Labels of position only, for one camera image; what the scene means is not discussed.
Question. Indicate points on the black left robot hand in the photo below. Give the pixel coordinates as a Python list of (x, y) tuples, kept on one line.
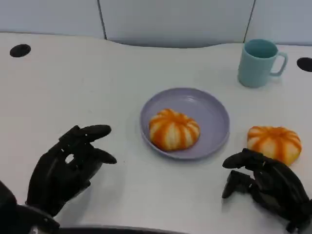
[(56, 178)]

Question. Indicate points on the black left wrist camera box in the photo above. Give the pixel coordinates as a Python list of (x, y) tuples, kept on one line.
[(7, 202)]

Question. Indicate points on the grey partition panel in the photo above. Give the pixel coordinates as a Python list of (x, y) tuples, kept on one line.
[(175, 22), (48, 15), (282, 20)]

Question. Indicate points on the lilac plate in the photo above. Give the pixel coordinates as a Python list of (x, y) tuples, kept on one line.
[(212, 117)]

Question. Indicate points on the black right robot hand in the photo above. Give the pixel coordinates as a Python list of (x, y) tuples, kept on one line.
[(280, 182)]

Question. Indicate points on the pale green mug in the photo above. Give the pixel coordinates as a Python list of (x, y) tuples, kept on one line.
[(253, 70)]

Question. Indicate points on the orange white toy bread roll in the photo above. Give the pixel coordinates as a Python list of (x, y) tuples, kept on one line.
[(273, 140), (174, 130)]

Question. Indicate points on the black round table grommet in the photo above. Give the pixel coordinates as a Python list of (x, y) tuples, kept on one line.
[(305, 64), (20, 50)]

